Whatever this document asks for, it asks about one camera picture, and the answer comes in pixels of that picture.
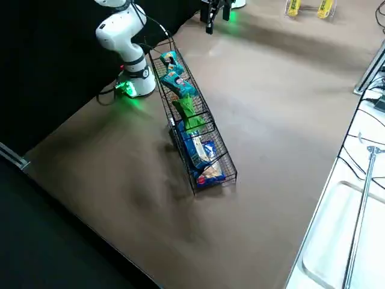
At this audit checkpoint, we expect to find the teal chips bag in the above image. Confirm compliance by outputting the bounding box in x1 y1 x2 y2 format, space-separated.
159 51 183 73
160 71 199 98

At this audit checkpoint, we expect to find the green chips bag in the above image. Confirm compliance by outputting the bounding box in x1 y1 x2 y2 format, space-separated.
171 95 206 135

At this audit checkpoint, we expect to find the clear acrylic shelf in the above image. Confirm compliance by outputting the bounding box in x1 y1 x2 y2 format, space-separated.
283 0 338 21

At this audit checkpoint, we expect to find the yellow drink bottle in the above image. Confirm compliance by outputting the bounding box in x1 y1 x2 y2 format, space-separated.
317 0 335 19
285 0 303 17

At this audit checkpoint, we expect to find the small blue cookie packet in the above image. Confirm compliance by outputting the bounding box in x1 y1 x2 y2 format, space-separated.
176 122 193 141

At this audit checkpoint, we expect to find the blue white snack packet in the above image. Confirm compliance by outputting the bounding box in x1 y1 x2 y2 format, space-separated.
179 135 211 174

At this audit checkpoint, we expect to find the blue cracker packet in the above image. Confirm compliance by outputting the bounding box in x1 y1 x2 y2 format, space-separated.
195 164 226 186

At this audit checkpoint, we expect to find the metal stand rod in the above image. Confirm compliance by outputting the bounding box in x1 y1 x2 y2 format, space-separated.
342 145 380 289

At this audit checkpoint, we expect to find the white plastic tray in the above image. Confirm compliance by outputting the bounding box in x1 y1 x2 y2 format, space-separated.
301 179 385 289

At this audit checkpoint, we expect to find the black wire basket shelf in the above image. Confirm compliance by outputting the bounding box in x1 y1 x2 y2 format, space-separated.
147 40 239 197

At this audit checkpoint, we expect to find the black arm base cable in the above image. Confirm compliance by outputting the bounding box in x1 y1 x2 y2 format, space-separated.
96 84 121 107

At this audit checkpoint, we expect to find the aluminium camera post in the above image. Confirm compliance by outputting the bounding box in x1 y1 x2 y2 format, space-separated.
353 38 385 96

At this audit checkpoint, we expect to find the aluminium frame profile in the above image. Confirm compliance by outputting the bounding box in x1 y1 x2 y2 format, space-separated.
0 141 32 172

